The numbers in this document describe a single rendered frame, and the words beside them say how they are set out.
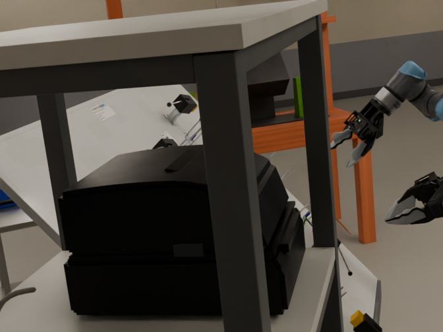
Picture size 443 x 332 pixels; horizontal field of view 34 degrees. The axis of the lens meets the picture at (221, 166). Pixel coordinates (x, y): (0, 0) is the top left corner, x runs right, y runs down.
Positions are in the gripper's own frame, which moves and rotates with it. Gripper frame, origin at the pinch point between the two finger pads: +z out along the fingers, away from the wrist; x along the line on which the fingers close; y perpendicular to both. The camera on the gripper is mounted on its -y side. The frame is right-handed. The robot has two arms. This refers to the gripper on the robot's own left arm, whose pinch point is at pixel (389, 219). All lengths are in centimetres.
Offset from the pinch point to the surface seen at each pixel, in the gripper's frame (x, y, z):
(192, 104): 45, 40, 39
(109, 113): 56, 13, 51
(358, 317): -22.0, 5.9, 21.4
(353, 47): -75, 1022, 88
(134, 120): 51, 22, 50
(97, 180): 51, -77, 17
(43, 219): 47, -45, 48
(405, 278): -134, 266, 59
